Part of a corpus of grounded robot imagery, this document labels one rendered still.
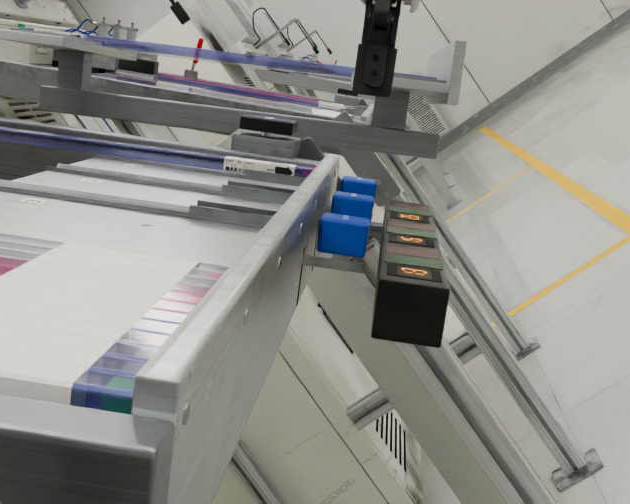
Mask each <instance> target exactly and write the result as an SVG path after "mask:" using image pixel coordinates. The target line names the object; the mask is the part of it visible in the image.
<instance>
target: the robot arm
mask: <svg viewBox="0 0 630 504"><path fill-rule="evenodd" d="M360 1H361V2H362V3H363V4H364V5H365V18H364V25H363V33H362V41H361V44H358V51H357V58H356V65H355V73H354V80H353V87H352V90H353V92H354V93H356V94H363V95H370V96H377V97H385V98H387V97H389V96H390V95H391V91H392V84H393V77H394V71H395V64H396V57H397V50H398V49H396V48H395V43H396V36H397V29H398V22H399V17H400V13H401V12H400V11H401V2H402V1H403V3H404V5H409V6H410V13H414V12H415V11H417V10H418V8H419V3H420V0H360ZM373 1H374V2H375V4H373ZM396 2H397V3H396ZM392 4H396V6H392ZM388 45H389V46H388ZM388 47H389V48H388Z"/></svg>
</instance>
